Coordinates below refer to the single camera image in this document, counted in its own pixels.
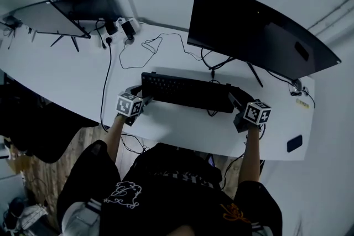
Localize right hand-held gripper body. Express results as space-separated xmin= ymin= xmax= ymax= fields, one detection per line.
xmin=233 ymin=99 xmax=272 ymax=133

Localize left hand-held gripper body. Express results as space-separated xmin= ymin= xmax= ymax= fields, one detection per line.
xmin=116 ymin=91 xmax=144 ymax=127

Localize black keyboard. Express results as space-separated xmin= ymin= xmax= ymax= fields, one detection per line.
xmin=140 ymin=71 xmax=236 ymax=114

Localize person's right forearm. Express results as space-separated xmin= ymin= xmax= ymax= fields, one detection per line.
xmin=237 ymin=123 xmax=262 ymax=185

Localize person's left forearm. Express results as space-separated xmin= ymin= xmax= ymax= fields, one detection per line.
xmin=106 ymin=114 xmax=126 ymax=163

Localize black smartphone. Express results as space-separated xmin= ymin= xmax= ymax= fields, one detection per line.
xmin=286 ymin=134 xmax=303 ymax=154

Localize black computer mouse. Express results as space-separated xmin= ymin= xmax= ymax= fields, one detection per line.
xmin=291 ymin=78 xmax=304 ymax=91

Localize black power adapter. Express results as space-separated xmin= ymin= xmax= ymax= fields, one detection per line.
xmin=121 ymin=20 xmax=137 ymax=40

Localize white power strip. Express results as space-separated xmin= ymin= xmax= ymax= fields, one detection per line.
xmin=96 ymin=17 xmax=141 ymax=43

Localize large black curved monitor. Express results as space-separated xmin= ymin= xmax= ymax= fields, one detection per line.
xmin=186 ymin=0 xmax=342 ymax=88

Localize black computer tower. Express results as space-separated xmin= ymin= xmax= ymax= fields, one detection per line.
xmin=52 ymin=0 xmax=123 ymax=23

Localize person's black printed shirt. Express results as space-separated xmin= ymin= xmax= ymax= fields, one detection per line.
xmin=56 ymin=139 xmax=283 ymax=236

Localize black flat monitor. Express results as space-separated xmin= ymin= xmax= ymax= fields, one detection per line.
xmin=10 ymin=0 xmax=92 ymax=53

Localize white crumpled bag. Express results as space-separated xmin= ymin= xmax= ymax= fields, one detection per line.
xmin=3 ymin=202 xmax=49 ymax=232

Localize thin black looped cable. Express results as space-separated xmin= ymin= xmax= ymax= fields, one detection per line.
xmin=119 ymin=33 xmax=205 ymax=70

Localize black cable with plug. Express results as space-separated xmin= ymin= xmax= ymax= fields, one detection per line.
xmin=206 ymin=68 xmax=222 ymax=117

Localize thick black power cable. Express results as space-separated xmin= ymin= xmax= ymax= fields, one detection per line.
xmin=99 ymin=37 xmax=113 ymax=132

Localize black mouse cable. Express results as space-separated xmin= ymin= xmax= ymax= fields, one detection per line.
xmin=288 ymin=85 xmax=316 ymax=109

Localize white wall pipes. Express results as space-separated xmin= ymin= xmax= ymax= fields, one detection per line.
xmin=305 ymin=0 xmax=354 ymax=36

